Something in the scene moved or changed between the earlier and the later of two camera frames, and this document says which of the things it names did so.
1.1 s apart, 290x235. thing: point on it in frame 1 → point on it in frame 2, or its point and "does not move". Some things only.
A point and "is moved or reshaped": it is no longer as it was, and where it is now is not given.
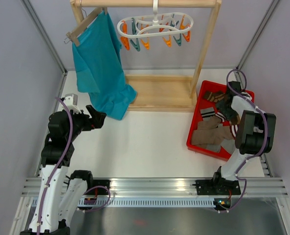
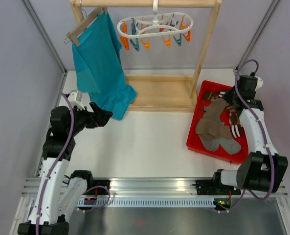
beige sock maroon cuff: [214, 121] is moved or reshaped
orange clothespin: [145, 44] does not move
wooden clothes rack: [164, 93] does not move
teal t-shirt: [100, 71] does not move
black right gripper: [229, 115] → [227, 96]
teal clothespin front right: [178, 40] does not move
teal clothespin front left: [137, 45] does not move
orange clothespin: [187, 37] does not move
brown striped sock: [214, 96] does not move
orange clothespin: [168, 42] does not move
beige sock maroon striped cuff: [214, 135] → [210, 124]
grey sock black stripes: [207, 112] → [232, 147]
